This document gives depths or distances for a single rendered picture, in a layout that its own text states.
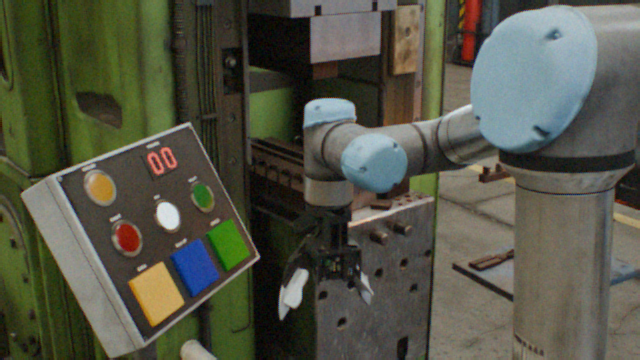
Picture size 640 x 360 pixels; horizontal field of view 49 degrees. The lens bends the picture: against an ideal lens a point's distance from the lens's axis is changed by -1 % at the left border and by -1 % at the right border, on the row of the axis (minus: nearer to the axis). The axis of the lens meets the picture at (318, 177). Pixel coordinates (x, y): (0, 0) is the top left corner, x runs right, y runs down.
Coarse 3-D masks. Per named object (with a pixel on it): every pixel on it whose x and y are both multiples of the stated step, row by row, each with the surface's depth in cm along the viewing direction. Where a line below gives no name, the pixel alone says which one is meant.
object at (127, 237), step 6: (120, 228) 106; (126, 228) 106; (132, 228) 107; (120, 234) 105; (126, 234) 106; (132, 234) 107; (120, 240) 105; (126, 240) 105; (132, 240) 106; (138, 240) 108; (120, 246) 104; (126, 246) 105; (132, 246) 106; (138, 246) 107
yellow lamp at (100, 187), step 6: (96, 174) 106; (90, 180) 104; (96, 180) 105; (102, 180) 106; (108, 180) 107; (90, 186) 104; (96, 186) 105; (102, 186) 106; (108, 186) 107; (96, 192) 104; (102, 192) 105; (108, 192) 106; (96, 198) 104; (102, 198) 105; (108, 198) 106
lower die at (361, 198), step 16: (256, 144) 187; (288, 144) 190; (272, 160) 177; (288, 160) 176; (272, 176) 168; (272, 192) 167; (288, 192) 162; (368, 192) 167; (304, 208) 158; (352, 208) 165
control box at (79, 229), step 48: (144, 144) 117; (192, 144) 126; (48, 192) 100; (144, 192) 113; (192, 192) 121; (48, 240) 103; (96, 240) 102; (144, 240) 109; (192, 240) 118; (96, 288) 102; (144, 336) 102
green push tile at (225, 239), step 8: (224, 224) 124; (232, 224) 126; (208, 232) 121; (216, 232) 122; (224, 232) 124; (232, 232) 125; (208, 240) 121; (216, 240) 121; (224, 240) 123; (232, 240) 124; (240, 240) 126; (216, 248) 121; (224, 248) 122; (232, 248) 124; (240, 248) 125; (224, 256) 121; (232, 256) 123; (240, 256) 125; (224, 264) 121; (232, 264) 122
